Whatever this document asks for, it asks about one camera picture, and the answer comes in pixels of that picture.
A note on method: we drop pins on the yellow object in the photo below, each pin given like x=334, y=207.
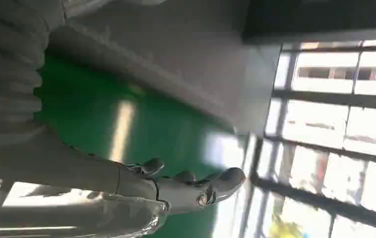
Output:
x=285, y=229

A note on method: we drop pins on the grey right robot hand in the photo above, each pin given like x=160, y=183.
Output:
x=76, y=170

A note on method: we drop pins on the window with dark frame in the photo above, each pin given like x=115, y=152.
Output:
x=322, y=124

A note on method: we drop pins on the ribbed grey right arm sleeve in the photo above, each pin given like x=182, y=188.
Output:
x=7, y=65

